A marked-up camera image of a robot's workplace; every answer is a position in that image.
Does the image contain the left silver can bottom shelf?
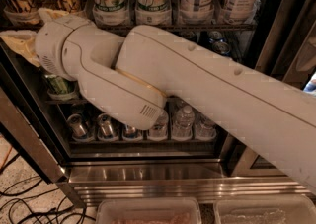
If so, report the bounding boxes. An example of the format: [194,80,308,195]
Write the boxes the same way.
[67,114,89,139]

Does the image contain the left water bottle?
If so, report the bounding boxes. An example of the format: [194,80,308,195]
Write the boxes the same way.
[148,110,169,138]

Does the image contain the clear plastic bin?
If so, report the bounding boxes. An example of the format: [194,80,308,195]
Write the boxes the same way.
[96,197,201,224]
[213,195,316,224]

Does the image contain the black floor cables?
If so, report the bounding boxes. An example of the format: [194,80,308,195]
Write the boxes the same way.
[0,153,97,224]

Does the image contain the middle water bottle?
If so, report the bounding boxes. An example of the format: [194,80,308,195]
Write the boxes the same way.
[172,105,195,138]

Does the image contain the middle wire shelf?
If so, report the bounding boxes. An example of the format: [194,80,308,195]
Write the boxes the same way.
[45,97,180,105]

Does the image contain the right silver can bottom shelf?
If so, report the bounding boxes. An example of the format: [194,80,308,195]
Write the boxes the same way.
[123,124,138,138]

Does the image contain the second row right pepsi can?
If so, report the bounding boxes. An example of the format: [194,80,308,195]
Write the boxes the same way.
[212,41,231,56]

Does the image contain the right water bottle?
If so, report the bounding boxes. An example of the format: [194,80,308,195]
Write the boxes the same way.
[196,114,215,139]

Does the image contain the left clear plastic bin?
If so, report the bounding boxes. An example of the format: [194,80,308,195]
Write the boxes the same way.
[96,197,201,224]

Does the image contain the right clear plastic bin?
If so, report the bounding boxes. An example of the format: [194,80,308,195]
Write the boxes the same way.
[213,195,316,224]

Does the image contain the silver can shelf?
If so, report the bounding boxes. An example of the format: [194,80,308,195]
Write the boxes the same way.
[67,114,89,139]
[123,124,138,138]
[97,113,117,138]

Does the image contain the water bottle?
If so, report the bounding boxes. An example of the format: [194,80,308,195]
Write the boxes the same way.
[196,114,215,139]
[172,105,195,138]
[148,110,169,138]

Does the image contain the front left green can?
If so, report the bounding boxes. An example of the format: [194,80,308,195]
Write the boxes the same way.
[43,74,75,95]

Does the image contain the middle silver can bottom shelf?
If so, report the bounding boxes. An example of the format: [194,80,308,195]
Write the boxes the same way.
[97,113,117,138]

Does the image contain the top wire shelf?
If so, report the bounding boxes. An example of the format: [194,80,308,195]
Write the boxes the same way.
[0,23,257,34]

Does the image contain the wire shelf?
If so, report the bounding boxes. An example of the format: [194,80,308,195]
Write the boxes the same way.
[0,23,257,34]
[45,97,180,105]

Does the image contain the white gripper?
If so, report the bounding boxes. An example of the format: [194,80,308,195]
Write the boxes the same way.
[0,8,92,81]

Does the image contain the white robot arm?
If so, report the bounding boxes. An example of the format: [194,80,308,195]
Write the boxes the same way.
[0,15,316,193]

